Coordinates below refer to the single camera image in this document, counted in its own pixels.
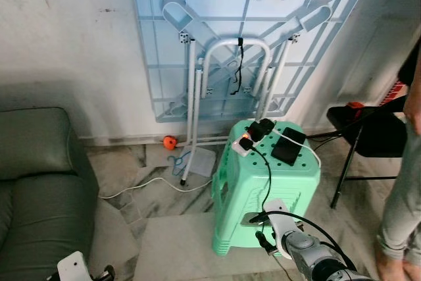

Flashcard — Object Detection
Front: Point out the person's bare hand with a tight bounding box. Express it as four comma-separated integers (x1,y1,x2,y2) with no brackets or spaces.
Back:
403,97,421,136

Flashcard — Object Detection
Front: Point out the small orange object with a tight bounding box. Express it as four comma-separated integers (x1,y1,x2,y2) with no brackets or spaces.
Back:
163,136,179,151

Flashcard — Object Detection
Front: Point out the person in grey trousers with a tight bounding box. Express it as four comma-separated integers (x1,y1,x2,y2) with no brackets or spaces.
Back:
376,38,421,281

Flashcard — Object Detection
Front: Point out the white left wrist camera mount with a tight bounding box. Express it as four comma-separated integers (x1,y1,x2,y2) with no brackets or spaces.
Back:
57,251,93,281

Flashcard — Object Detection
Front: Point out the black plug adapter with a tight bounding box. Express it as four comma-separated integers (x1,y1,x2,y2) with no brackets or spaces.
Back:
258,119,276,137
245,126,265,143

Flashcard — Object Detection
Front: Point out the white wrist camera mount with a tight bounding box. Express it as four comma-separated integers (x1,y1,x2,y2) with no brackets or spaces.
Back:
57,251,93,281
263,198,294,259

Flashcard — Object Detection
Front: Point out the white tubular table leg frame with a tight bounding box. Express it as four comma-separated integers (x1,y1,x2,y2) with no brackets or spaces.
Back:
180,36,294,187

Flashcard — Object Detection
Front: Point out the white power strip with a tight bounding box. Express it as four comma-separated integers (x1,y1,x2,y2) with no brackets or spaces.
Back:
234,133,259,157

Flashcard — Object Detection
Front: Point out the red striped item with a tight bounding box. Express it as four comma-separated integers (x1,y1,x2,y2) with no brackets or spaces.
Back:
388,80,410,101

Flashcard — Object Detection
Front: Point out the blue plastic clothes hanger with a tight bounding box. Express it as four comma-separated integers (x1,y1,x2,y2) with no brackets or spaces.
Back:
167,151,193,178

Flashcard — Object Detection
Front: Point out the thin white charging cable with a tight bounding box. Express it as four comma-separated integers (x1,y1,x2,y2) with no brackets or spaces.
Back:
299,141,323,171

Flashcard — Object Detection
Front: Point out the black strap on leg frame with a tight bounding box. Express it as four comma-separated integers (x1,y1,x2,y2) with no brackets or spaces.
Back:
230,38,246,95

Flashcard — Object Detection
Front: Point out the black charging cable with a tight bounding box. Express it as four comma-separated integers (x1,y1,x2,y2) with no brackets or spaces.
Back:
249,144,274,211

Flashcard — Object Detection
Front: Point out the folded light blue plastic table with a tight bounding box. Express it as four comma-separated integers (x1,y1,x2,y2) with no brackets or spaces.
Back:
130,0,370,124

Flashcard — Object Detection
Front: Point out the mint green plastic stool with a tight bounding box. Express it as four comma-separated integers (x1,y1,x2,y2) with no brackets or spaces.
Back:
210,120,322,257

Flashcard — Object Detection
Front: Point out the pale blue flat plastic piece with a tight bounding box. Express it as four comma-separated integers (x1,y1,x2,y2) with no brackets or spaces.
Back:
189,148,217,178

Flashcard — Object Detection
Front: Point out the dark green leather sofa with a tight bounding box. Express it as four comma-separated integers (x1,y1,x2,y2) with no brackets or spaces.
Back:
0,107,101,281

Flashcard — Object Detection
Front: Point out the black folding chair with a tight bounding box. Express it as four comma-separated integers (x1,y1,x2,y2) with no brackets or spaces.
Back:
326,93,410,209

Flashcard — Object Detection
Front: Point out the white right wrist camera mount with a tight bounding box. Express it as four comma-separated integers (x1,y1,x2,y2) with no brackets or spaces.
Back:
263,198,294,259

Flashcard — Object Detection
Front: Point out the white power cable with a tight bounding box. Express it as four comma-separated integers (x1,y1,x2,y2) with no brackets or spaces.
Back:
99,174,214,200

